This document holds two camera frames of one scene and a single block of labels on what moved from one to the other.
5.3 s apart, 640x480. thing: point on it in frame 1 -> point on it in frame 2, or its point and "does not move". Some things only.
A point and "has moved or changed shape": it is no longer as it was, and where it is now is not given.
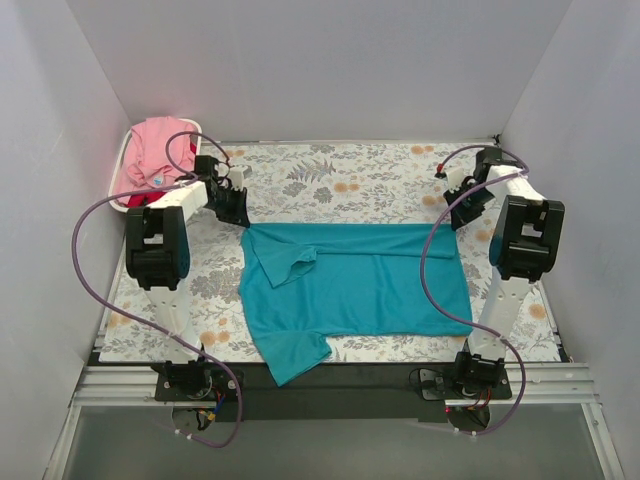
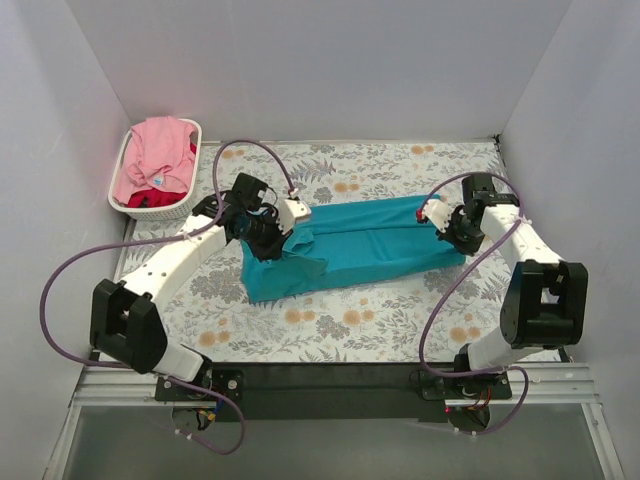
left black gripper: (231, 203) -> (272, 245)
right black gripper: (465, 203) -> (460, 239)
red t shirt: (143, 200) does not move
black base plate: (331, 390) does not move
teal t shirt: (301, 285) has moved or changed shape
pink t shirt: (145, 165) does not move
